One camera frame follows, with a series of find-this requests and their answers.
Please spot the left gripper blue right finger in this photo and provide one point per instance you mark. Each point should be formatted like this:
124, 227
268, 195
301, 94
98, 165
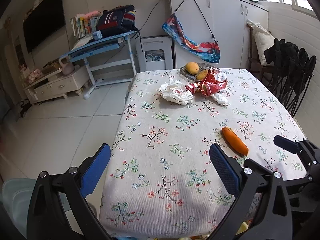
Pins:
227, 168

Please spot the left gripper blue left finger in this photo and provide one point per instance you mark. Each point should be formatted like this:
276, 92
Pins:
92, 169

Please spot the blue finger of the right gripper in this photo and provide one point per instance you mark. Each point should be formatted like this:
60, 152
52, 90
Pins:
286, 144

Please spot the orange peel near napkin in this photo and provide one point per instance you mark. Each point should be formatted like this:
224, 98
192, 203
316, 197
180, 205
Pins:
234, 141

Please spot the floral tablecloth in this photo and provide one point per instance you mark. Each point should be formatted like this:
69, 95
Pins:
160, 181

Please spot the small white crumpled paper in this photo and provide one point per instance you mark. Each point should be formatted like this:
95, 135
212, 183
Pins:
220, 99

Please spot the black folding chairs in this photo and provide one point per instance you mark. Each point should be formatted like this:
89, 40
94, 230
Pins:
292, 72

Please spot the teal sofa seat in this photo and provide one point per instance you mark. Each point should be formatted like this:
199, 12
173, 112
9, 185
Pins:
15, 199

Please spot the red white snack wrapper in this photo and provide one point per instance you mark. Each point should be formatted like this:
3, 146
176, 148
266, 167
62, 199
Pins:
212, 83

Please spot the wooden chair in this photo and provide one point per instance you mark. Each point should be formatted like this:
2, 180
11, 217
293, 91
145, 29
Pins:
254, 65

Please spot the white tv cabinet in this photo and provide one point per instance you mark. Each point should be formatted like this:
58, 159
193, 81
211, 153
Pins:
46, 88

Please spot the white plastic bag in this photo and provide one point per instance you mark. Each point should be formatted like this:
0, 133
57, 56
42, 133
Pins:
176, 92

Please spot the pink kettlebell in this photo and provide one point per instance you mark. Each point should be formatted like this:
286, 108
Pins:
67, 66

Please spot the dark fruit plate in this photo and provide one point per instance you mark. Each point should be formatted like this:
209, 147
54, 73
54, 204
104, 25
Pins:
202, 66

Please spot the yellow orange fruit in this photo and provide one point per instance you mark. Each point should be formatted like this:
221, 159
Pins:
192, 68

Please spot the white cushion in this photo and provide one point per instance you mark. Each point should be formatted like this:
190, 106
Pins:
263, 40

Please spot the colourful kite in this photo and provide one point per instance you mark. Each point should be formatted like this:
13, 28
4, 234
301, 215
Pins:
206, 51

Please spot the row of books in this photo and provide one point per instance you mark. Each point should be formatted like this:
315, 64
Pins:
84, 24

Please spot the dark school backpack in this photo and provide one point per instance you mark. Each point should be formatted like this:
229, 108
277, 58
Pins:
117, 21

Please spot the white cupboard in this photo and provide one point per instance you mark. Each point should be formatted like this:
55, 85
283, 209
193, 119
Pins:
224, 21

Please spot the black wall television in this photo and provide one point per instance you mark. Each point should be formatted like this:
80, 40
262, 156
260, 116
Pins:
44, 20

